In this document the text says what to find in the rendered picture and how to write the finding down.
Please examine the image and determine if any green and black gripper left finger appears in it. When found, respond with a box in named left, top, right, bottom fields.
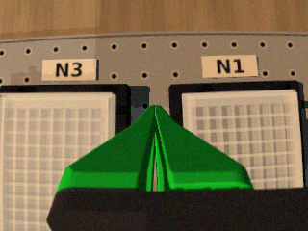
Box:
left=56, top=105, right=155, bottom=193

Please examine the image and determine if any large grey flat base plate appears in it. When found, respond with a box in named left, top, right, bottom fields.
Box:
left=0, top=31, right=308, bottom=187

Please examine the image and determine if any white plate lid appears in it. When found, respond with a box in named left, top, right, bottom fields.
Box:
left=0, top=92, right=115, bottom=231

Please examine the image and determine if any black rectangular plate nest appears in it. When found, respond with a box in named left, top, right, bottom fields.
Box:
left=168, top=80, right=306, bottom=187

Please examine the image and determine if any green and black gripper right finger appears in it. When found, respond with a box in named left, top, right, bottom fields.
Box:
left=155, top=105, right=254, bottom=191

